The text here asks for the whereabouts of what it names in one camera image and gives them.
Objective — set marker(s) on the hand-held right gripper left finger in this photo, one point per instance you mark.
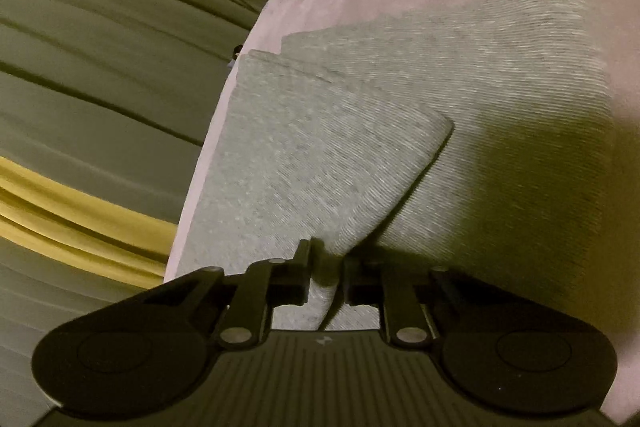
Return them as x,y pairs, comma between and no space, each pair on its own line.
295,278

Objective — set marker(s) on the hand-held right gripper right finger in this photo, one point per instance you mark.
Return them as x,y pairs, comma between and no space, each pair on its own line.
361,283

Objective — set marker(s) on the grey pants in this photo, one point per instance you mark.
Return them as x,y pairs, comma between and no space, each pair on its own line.
325,157

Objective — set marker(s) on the yellow curtain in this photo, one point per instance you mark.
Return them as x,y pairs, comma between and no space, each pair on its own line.
75,207

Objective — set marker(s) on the grey curtain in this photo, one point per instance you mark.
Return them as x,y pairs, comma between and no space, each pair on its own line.
100,57

